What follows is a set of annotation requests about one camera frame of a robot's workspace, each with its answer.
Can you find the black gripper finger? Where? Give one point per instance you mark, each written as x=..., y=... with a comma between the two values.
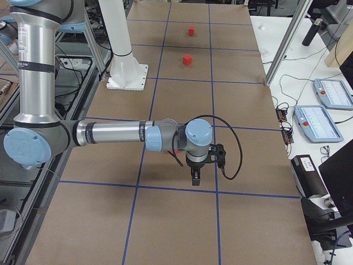
x=196, y=177

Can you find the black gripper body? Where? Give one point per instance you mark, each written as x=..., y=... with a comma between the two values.
x=194, y=166

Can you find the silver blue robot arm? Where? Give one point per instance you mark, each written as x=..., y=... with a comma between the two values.
x=165, y=135

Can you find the small electronics board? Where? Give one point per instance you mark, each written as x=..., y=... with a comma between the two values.
x=286, y=128

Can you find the brown paper table cover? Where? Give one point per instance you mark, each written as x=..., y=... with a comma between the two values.
x=121, y=203

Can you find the black box with label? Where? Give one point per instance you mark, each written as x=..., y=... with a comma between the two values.
x=307, y=178

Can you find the near blue teach pendant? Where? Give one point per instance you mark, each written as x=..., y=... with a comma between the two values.
x=316, y=124

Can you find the blue teach pendant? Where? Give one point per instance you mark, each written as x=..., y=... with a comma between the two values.
x=333, y=94
x=316, y=124

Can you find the black eyeglasses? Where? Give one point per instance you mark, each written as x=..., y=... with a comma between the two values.
x=325, y=152

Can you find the black monitor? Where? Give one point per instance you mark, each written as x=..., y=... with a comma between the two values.
x=336, y=173

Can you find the far blue teach pendant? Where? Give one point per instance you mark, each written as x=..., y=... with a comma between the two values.
x=333, y=94

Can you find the black water bottle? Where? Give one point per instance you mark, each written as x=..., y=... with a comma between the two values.
x=312, y=32

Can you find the white pedestal column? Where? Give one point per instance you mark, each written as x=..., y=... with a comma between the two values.
x=125, y=72

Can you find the aluminium frame post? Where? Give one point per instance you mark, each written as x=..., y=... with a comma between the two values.
x=294, y=24

